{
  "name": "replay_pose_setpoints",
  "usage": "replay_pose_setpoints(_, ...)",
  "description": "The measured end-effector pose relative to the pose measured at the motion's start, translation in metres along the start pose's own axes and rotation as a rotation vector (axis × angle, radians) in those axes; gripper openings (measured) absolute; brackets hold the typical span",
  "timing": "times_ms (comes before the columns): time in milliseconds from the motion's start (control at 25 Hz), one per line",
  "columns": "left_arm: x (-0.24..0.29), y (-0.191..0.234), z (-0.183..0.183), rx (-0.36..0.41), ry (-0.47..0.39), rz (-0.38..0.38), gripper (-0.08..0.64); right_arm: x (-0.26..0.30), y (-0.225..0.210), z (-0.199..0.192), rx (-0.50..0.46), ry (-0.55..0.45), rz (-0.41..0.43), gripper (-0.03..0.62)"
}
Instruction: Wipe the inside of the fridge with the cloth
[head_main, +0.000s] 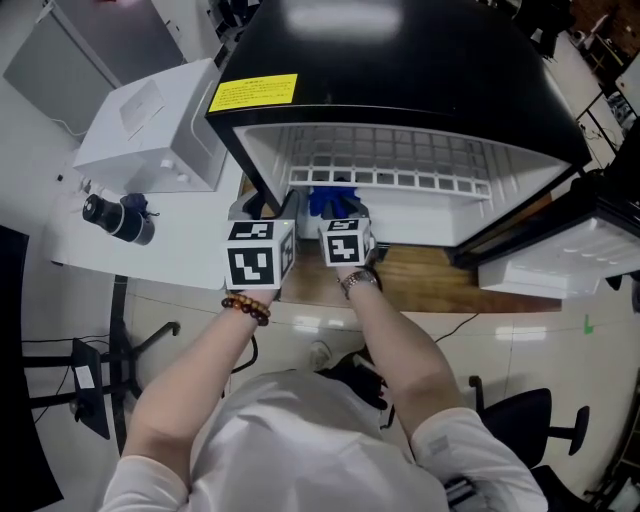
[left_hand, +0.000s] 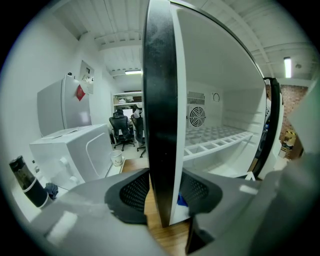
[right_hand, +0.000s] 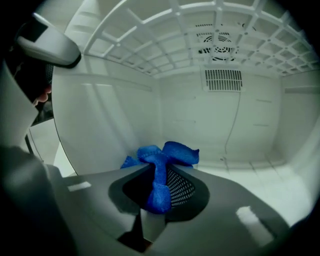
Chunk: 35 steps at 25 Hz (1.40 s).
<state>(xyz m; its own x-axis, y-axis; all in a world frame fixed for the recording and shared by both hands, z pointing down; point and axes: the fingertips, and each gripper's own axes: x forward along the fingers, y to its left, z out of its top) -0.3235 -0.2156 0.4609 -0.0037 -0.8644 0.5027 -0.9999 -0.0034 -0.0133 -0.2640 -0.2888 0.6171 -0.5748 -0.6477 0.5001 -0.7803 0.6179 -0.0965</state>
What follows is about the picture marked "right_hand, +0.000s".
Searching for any white plastic grid shelf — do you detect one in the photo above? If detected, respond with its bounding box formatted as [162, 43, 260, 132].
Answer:
[82, 0, 320, 80]

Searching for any black mini fridge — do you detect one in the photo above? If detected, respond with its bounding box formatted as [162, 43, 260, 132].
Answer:
[51, 0, 320, 226]

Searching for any blue cleaning cloth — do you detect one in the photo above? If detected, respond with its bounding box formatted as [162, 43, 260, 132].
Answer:
[120, 141, 200, 215]

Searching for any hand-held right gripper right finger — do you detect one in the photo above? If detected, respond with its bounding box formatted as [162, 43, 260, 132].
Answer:
[149, 163, 291, 256]

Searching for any person's left hand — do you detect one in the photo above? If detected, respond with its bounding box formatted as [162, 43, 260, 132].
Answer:
[33, 84, 53, 105]

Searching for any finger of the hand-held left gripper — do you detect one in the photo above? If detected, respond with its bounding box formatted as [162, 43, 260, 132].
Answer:
[14, 12, 82, 70]

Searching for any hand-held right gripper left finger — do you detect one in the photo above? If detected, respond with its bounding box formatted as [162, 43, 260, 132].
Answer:
[63, 163, 156, 253]

